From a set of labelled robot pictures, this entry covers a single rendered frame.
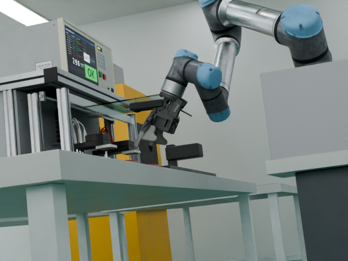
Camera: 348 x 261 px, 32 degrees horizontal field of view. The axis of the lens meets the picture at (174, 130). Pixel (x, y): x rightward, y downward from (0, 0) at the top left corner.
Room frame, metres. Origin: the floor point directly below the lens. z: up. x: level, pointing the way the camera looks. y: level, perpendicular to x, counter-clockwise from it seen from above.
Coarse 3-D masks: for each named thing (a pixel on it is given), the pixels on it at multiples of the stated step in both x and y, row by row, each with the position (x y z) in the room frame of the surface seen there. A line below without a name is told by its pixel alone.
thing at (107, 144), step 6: (90, 138) 1.96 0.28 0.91; (96, 138) 1.96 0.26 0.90; (102, 138) 1.95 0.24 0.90; (108, 138) 2.00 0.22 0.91; (78, 144) 1.97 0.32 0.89; (84, 144) 1.96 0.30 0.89; (90, 144) 1.96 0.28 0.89; (96, 144) 1.95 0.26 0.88; (102, 144) 1.95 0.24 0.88; (108, 144) 1.95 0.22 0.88; (78, 150) 1.98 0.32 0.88
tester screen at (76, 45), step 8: (72, 32) 1.99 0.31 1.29; (72, 40) 1.99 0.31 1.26; (80, 40) 2.05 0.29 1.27; (72, 48) 1.98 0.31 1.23; (80, 48) 2.04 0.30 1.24; (88, 48) 2.11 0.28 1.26; (72, 56) 1.98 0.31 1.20; (80, 56) 2.04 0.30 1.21; (72, 64) 1.97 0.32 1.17; (80, 64) 2.03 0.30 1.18; (88, 64) 2.10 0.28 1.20; (72, 72) 1.96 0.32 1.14; (96, 72) 2.17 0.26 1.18
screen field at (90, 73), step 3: (87, 66) 2.09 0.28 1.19; (87, 69) 2.09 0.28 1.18; (90, 69) 2.11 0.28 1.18; (93, 69) 2.14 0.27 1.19; (87, 72) 2.08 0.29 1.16; (90, 72) 2.11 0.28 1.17; (93, 72) 2.14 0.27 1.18; (87, 75) 2.08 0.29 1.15; (90, 75) 2.11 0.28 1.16; (93, 75) 2.14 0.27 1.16; (96, 75) 2.17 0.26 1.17; (90, 78) 2.11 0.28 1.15; (93, 78) 2.13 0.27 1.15; (96, 78) 2.16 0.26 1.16; (96, 81) 2.16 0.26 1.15
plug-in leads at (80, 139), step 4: (72, 120) 1.99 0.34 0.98; (76, 120) 1.98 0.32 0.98; (72, 124) 1.99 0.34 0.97; (76, 124) 2.02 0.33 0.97; (72, 128) 1.99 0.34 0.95; (84, 128) 2.00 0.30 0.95; (80, 132) 1.97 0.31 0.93; (84, 132) 2.00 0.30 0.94; (80, 136) 1.97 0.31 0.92; (84, 136) 1.99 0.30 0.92; (76, 140) 1.99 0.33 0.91; (80, 140) 1.97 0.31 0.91; (84, 140) 1.99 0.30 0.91
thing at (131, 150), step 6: (114, 144) 2.20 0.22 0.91; (120, 144) 2.19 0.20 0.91; (126, 144) 2.19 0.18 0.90; (132, 144) 2.22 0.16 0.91; (102, 150) 2.21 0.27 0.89; (108, 150) 2.20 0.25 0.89; (114, 150) 2.19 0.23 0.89; (120, 150) 2.19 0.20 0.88; (126, 150) 2.18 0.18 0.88; (132, 150) 2.18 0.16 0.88; (108, 156) 2.24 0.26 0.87
